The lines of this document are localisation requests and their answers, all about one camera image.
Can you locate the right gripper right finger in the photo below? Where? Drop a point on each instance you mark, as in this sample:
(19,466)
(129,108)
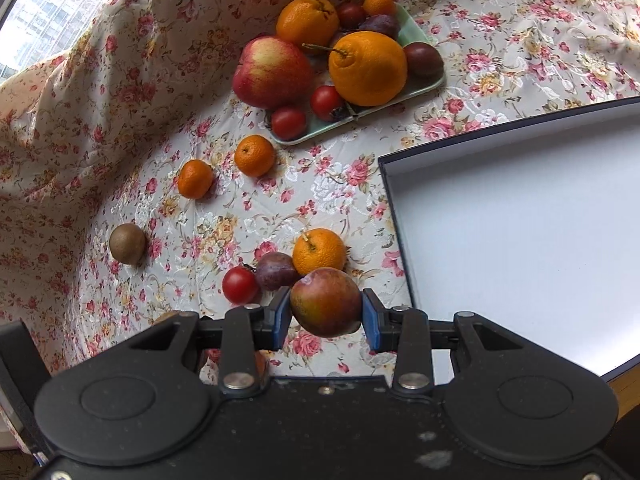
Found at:
(406,332)

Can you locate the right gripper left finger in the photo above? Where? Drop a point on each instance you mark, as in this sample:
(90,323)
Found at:
(246,330)

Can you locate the red brown plum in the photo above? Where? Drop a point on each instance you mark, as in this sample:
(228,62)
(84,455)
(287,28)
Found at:
(327,303)

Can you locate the large brown kiwi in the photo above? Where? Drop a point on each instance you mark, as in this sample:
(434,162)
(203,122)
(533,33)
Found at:
(163,317)

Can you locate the red plum near kiwi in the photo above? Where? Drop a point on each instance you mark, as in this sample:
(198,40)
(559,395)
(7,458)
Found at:
(261,363)

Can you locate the tomato left of cluster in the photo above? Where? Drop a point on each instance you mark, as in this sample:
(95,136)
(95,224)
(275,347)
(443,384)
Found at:
(239,285)

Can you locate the purple plum in cluster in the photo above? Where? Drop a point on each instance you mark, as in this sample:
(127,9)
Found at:
(274,270)

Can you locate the orange with stem on cloth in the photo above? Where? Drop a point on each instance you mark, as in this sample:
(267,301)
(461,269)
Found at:
(318,248)

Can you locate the small kiwi far left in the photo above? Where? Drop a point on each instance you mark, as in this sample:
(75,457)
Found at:
(127,244)

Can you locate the black white-lined box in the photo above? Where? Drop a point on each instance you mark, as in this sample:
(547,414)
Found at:
(533,224)

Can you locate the floral tablecloth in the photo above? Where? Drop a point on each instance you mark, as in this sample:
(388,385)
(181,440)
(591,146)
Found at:
(95,134)

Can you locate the tomato tray left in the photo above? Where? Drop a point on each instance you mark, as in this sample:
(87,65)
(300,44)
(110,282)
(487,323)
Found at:
(288,123)

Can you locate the tomato tray middle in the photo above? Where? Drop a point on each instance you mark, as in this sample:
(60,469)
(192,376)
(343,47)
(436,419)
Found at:
(327,104)

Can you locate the pale green tray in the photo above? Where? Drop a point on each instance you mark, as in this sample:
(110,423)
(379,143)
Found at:
(409,32)

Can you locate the red yellow apple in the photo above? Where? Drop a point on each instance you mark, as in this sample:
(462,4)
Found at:
(272,73)

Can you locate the large knobbed orange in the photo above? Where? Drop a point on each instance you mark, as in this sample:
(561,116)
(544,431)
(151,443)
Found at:
(368,69)

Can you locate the dark plum tray right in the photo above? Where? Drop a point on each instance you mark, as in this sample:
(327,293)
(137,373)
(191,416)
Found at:
(423,60)

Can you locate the purple plum tray rear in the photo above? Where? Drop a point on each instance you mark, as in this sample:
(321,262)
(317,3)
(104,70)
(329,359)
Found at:
(383,24)

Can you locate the rear orange with stem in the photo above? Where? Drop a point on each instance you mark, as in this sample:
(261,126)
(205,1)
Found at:
(308,22)

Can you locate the dark cherry tomato tray rear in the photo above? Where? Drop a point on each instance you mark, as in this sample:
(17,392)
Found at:
(350,15)

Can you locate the small mandarin on tray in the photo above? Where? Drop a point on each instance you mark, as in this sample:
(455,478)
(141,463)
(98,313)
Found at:
(379,7)

